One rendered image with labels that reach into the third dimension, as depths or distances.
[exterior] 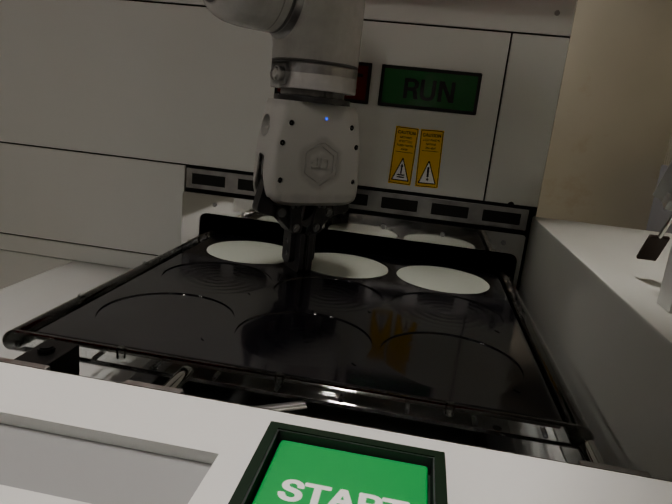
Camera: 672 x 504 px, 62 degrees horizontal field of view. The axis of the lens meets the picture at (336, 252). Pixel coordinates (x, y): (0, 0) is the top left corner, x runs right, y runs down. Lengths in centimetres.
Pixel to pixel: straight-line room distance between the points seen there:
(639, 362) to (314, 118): 34
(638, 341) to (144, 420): 29
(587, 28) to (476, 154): 504
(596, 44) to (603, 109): 56
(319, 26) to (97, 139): 40
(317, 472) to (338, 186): 42
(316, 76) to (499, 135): 27
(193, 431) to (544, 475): 11
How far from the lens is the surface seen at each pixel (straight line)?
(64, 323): 44
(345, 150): 56
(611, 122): 572
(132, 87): 80
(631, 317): 40
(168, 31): 79
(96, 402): 21
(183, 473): 18
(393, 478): 17
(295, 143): 54
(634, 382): 38
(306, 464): 17
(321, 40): 53
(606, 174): 574
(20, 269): 94
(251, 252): 64
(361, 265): 63
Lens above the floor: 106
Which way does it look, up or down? 14 degrees down
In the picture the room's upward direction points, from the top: 6 degrees clockwise
